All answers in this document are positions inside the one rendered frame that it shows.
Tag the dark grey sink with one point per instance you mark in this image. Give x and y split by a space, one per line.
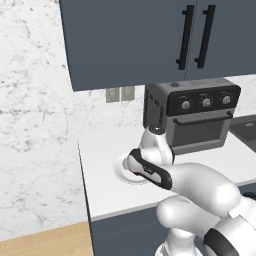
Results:
245 131

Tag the dark blue base cupboard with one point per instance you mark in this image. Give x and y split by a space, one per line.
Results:
126 233

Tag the grey toaster oven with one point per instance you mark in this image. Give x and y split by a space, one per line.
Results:
156 100

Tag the silver toaster oven knob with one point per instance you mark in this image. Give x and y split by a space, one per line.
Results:
185 105
226 99
206 102

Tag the grey wall socket plate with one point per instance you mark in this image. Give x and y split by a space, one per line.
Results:
112 95
128 93

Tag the white round plate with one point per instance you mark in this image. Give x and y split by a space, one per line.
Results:
120 173

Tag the wide dark blue cupboard door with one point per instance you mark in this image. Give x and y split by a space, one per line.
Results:
123 40

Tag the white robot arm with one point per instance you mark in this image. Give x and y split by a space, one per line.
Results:
200 186

